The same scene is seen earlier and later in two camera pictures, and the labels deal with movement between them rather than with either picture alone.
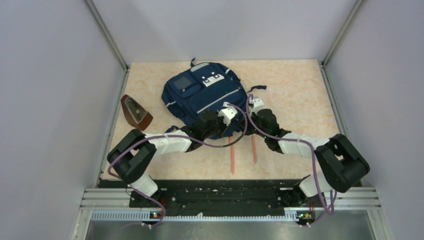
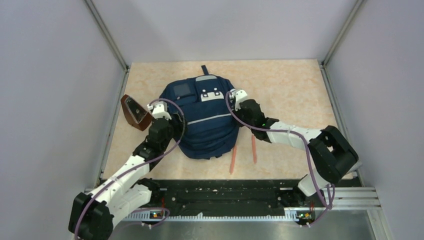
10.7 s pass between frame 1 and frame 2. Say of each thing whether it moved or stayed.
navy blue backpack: moved
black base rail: stayed
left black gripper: moved
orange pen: stayed
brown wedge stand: stayed
